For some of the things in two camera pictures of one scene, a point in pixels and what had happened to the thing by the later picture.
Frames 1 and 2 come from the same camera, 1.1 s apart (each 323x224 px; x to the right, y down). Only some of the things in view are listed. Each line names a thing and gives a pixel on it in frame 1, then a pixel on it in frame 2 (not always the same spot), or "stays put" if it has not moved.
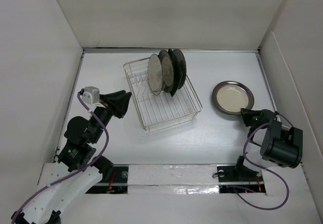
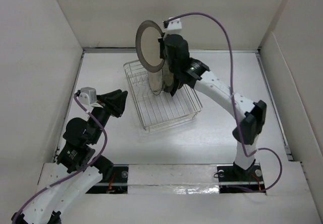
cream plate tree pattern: (155, 73) stays put
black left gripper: (119, 99) stays put
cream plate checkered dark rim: (168, 73) stays put
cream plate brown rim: (229, 97) → (148, 46)
